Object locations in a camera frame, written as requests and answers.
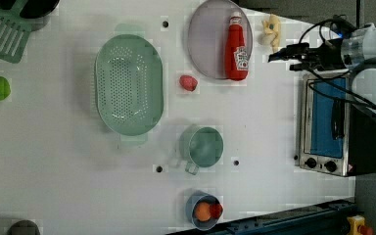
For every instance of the plush strawberry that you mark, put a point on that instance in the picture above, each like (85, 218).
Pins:
(188, 82)

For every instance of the blue cup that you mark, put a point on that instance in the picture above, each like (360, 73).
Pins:
(196, 198)

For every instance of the green slotted spatula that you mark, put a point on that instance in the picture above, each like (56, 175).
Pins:
(14, 33)

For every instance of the grey round object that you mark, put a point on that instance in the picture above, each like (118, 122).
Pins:
(24, 227)

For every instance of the blue metal rail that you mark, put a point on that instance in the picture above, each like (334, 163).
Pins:
(329, 218)

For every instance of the green plush pepper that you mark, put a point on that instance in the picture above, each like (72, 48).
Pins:
(5, 88)

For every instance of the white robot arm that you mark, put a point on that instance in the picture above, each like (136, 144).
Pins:
(354, 52)

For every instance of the black pot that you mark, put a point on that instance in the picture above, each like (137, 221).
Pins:
(36, 12)

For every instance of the green perforated colander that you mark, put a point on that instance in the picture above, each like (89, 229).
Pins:
(129, 88)

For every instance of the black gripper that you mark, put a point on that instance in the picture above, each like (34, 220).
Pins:
(327, 57)

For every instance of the red plush ketchup bottle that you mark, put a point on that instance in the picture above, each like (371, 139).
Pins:
(236, 63)

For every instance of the silver toaster oven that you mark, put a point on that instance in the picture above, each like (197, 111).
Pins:
(336, 137)

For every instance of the orange plush fruit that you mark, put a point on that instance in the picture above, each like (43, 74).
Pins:
(202, 211)

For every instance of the green mug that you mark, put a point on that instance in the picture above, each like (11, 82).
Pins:
(200, 147)

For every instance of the plush peeled banana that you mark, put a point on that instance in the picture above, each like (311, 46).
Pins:
(271, 33)

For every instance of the red plush fruit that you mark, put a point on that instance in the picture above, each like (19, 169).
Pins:
(216, 210)

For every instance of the yellow red emergency button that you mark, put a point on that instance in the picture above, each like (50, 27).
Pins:
(358, 226)

